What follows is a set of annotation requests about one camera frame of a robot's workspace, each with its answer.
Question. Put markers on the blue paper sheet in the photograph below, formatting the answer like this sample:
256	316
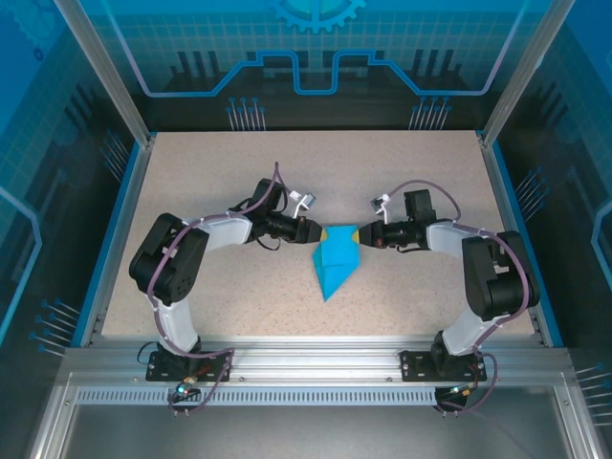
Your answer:
334	258

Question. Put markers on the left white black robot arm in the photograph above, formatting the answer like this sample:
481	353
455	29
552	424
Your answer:
167	258

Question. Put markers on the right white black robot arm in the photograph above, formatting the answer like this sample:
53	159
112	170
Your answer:
497	277

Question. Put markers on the blue trim strip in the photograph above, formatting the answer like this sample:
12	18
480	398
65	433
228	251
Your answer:
125	191

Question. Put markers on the connector board with green light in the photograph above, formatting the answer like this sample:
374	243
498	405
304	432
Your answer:
184	388
464	391

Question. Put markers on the blue gear print panel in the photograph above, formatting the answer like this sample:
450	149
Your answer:
311	48

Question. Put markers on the blue circuit print panel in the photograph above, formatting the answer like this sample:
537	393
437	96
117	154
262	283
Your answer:
38	167
574	167

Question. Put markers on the aluminium side rail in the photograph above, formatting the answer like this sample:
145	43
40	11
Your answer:
498	191
137	191

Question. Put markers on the wide aluminium frame beam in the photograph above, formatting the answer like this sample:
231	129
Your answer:
311	358

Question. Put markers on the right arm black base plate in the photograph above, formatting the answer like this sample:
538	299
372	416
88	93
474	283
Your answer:
413	368

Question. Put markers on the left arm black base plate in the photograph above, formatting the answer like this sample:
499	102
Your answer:
160	373

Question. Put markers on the aluminium frame post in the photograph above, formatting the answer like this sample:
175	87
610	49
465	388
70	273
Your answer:
525	72
114	81

